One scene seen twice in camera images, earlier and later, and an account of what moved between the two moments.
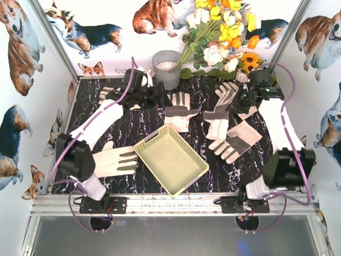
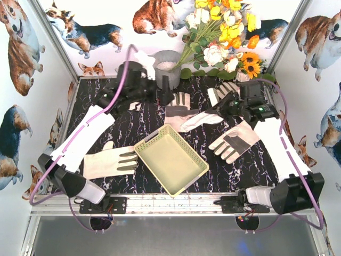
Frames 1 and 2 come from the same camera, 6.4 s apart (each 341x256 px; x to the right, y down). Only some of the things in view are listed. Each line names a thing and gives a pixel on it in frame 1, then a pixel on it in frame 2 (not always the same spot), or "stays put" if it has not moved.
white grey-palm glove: (218, 128) to (203, 118)
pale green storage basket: (173, 161) stays put
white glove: (177, 116) stays put
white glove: (113, 161) stays put
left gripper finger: (164, 100) to (165, 84)
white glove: (240, 137) stays put
